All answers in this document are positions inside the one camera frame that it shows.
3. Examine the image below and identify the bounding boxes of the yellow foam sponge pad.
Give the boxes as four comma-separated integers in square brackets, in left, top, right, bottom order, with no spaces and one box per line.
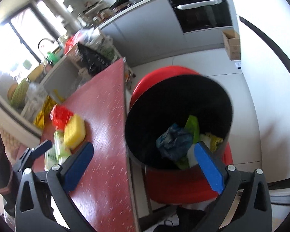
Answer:
[204,133,223,152]

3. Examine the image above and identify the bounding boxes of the white green milk carton bottle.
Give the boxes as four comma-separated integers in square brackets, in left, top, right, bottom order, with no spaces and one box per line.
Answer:
[44,147,57,171]

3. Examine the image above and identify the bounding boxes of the black frying pan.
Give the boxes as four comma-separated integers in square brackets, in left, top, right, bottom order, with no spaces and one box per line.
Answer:
[110,0,130,13]

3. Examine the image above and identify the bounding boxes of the black built-in oven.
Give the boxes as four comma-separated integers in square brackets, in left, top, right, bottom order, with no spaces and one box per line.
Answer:
[169,0,233,33]

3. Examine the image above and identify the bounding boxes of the red plastic bag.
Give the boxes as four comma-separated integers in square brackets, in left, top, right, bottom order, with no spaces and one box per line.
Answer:
[64,31,82,55]

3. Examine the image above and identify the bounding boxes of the pink red wrapper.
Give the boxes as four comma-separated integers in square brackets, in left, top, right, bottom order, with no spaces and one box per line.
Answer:
[49,104,74,131]

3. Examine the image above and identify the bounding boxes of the clear plastic bag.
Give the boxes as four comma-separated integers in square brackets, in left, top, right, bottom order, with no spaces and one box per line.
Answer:
[21,83,48,123]

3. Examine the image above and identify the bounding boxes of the green plastic basket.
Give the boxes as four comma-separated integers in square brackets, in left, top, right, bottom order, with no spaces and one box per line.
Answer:
[10,78,29,108]

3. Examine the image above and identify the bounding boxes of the green snack bag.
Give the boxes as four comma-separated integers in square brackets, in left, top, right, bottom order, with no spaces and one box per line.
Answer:
[177,115,200,170]

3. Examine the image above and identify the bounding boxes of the white blue bandage box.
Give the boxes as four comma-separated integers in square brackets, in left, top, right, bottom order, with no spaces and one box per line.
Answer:
[186,135,211,168]

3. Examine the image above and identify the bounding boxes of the cardboard box on floor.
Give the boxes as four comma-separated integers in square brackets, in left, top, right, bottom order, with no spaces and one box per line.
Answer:
[222,29,241,61]

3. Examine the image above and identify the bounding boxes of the yellow basin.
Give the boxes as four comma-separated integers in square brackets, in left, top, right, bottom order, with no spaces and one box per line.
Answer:
[27,64,44,82]

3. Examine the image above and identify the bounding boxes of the grey lower cabinets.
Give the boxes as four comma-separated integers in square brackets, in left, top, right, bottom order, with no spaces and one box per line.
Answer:
[101,0,227,67]

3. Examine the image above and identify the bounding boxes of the red stool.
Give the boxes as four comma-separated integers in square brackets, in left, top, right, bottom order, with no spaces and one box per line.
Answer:
[131,66,232,204]

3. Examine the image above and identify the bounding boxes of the green white tea carton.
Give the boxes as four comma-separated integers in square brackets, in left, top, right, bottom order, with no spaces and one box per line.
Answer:
[54,130,72,165]

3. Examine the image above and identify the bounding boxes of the gold foil bag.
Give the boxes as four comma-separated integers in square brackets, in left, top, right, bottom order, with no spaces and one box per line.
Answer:
[33,95,63,130]

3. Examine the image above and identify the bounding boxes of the white refrigerator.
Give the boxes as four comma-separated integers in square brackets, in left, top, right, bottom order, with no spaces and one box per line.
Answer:
[233,0,290,182]

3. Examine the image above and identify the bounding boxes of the black trash bin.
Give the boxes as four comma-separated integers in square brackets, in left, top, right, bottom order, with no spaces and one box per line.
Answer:
[125,75,233,171]

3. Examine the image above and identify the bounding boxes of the blue wrapper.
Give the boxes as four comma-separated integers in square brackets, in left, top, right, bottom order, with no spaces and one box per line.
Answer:
[155,124,193,161]

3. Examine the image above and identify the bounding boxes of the black plastic bag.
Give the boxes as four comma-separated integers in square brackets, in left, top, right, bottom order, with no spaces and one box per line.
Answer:
[77,43,111,77]

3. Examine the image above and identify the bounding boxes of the black kitchen faucet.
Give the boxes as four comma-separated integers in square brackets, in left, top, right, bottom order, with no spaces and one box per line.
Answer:
[38,38,55,59]

